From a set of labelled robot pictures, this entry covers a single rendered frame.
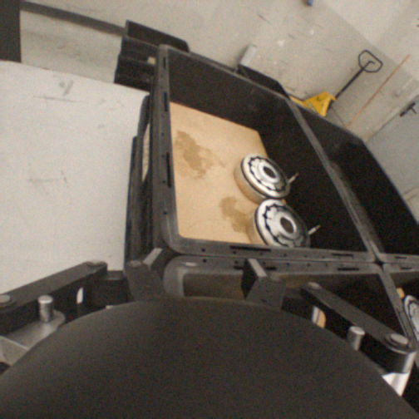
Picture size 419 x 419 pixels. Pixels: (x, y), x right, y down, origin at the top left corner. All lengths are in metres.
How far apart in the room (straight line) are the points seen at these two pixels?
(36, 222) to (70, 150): 0.18
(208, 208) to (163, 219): 0.17
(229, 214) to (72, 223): 0.26
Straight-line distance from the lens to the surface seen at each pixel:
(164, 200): 0.20
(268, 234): 0.34
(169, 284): 0.17
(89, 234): 0.43
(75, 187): 0.49
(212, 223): 0.34
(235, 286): 0.23
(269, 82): 2.13
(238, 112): 0.57
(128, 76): 1.58
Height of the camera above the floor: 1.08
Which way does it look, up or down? 46 degrees down
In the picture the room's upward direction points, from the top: 39 degrees clockwise
